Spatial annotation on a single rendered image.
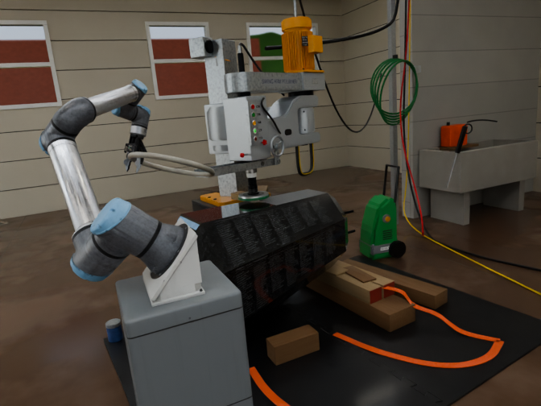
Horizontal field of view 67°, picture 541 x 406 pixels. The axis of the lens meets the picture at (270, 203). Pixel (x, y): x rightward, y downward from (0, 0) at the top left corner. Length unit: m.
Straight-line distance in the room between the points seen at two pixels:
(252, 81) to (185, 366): 1.83
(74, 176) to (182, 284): 0.64
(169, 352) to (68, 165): 0.84
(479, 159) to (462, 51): 1.47
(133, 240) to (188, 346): 0.41
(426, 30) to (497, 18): 1.22
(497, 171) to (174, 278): 4.50
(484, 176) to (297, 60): 2.82
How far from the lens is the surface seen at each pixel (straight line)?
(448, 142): 5.47
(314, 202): 2.90
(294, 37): 3.30
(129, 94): 2.26
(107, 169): 8.53
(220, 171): 2.58
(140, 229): 1.46
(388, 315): 2.81
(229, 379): 1.62
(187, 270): 1.46
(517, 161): 5.68
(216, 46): 3.50
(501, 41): 6.44
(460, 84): 5.85
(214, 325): 1.50
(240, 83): 2.72
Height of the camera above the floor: 1.45
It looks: 12 degrees down
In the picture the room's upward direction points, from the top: 5 degrees counter-clockwise
